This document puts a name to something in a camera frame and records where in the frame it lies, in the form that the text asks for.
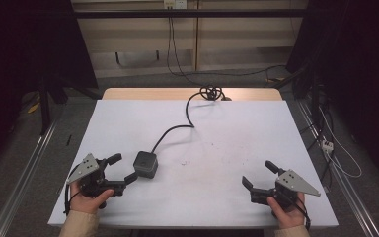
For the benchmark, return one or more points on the black curtain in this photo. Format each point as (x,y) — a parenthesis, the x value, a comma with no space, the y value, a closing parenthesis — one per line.
(19,49)
(358,65)

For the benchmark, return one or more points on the white wall socket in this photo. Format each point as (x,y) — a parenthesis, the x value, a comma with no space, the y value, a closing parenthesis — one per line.
(175,3)

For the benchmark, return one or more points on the wooden table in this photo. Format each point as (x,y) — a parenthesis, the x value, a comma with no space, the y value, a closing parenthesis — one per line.
(151,94)

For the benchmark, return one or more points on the person's left hand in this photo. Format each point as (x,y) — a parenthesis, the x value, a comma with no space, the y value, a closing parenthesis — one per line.
(85,203)

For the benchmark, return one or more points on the yellow floor marker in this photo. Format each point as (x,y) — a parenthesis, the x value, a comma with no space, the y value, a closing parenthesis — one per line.
(33,108)

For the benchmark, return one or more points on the black cube power adapter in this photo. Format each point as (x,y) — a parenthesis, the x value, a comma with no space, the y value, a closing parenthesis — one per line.
(145,164)

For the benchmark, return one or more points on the black horizontal bar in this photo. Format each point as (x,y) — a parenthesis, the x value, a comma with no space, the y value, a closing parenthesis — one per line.
(190,13)

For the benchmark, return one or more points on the white table cover board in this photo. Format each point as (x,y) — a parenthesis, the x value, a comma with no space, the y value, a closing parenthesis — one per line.
(210,184)

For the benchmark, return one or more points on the small black floor piece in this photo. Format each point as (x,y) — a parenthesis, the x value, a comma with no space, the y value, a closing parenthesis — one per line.
(68,140)

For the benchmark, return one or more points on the person's right hand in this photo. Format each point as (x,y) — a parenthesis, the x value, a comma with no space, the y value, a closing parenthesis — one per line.
(291,217)

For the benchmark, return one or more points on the black metal stand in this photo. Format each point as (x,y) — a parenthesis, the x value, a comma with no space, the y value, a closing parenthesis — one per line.
(45,108)

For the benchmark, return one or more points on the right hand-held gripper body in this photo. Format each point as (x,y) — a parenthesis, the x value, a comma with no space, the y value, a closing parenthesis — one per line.
(292,182)

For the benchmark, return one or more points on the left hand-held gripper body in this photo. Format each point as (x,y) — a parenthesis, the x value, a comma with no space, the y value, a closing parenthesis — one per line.
(89,164)

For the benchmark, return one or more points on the metal floor rail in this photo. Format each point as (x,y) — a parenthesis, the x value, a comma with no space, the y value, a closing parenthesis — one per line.
(348,187)
(23,184)

